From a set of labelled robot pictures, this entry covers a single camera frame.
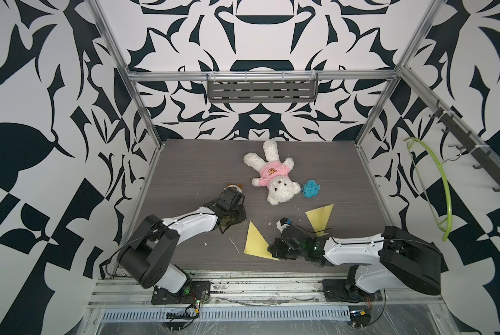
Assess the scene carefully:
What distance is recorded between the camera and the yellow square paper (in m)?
0.92

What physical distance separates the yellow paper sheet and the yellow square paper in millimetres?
229

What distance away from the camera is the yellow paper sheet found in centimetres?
85
